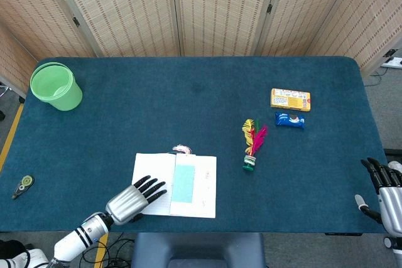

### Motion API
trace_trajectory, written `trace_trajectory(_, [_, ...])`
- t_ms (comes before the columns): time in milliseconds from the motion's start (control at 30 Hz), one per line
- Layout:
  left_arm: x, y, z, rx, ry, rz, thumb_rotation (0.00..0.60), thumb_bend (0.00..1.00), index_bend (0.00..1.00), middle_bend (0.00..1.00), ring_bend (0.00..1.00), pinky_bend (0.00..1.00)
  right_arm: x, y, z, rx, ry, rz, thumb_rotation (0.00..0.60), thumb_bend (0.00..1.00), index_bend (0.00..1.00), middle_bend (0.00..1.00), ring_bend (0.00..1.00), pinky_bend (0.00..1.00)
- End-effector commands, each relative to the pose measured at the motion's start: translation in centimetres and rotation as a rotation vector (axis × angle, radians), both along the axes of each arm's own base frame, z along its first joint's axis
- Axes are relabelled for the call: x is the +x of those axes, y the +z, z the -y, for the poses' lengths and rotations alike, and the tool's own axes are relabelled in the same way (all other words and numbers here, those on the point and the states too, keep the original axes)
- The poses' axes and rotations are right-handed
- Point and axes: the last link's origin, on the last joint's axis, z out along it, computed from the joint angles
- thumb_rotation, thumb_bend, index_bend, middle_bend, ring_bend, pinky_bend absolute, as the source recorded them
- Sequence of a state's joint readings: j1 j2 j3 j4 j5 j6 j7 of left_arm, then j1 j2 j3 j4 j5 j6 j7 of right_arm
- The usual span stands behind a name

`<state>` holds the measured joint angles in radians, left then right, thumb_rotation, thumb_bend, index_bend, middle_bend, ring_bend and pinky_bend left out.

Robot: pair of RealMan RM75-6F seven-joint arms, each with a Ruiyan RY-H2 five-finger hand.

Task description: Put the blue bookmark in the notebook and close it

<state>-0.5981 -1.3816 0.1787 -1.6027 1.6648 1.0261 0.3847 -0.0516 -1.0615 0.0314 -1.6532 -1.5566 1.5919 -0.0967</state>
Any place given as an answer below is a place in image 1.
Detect woven folding screen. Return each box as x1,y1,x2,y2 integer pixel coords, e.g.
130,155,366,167
0,0,402,99

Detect white lined paper notebook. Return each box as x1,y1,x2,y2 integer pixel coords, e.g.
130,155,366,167
131,153,217,220

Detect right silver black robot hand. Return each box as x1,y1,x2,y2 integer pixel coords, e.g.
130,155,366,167
354,156,402,234

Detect green plastic bucket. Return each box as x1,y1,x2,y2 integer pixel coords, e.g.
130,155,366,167
30,62,84,112

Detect correction tape dispenser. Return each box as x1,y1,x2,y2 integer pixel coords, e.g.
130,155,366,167
11,174,35,200

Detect black floor cables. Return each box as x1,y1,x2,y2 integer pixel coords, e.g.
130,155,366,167
78,239,136,268

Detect white power strip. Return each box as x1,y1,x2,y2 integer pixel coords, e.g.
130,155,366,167
381,56,402,68

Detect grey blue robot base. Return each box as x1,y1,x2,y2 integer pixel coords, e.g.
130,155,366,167
131,232,266,268

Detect yellow cardboard box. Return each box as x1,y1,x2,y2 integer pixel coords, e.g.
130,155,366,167
270,88,312,112

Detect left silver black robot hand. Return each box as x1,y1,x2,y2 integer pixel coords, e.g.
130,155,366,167
105,175,168,226

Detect colourful feather shuttlecock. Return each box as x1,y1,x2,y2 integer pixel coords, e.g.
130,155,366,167
241,118,269,172

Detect blue cookie packet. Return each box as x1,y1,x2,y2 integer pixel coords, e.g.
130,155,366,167
274,110,306,131

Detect blue felt table cover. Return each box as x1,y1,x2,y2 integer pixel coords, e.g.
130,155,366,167
0,56,388,234

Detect yellow floor tape strip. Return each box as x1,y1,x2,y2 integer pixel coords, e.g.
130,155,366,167
93,233,109,268
0,103,25,171

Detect teal white tasselled bookmark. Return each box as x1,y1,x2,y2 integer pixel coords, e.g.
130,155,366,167
169,144,198,216

